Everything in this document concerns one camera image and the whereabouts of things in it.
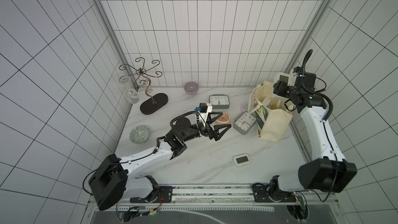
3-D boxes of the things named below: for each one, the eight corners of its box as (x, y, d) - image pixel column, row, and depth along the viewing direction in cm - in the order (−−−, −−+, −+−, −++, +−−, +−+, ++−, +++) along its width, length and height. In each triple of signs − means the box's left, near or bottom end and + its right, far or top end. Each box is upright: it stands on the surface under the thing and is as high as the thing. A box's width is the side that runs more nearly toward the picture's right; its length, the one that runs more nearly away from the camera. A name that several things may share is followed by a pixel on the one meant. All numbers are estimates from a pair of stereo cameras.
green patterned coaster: (130, 143, 92) (127, 140, 88) (135, 128, 98) (132, 125, 95) (147, 143, 92) (145, 140, 88) (150, 128, 98) (148, 125, 95)
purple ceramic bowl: (187, 96, 115) (187, 92, 111) (183, 87, 121) (182, 83, 118) (200, 93, 117) (200, 89, 114) (195, 84, 124) (195, 80, 120)
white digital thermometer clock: (236, 168, 82) (236, 166, 80) (232, 157, 86) (233, 155, 84) (251, 164, 84) (252, 163, 82) (246, 153, 87) (247, 152, 85)
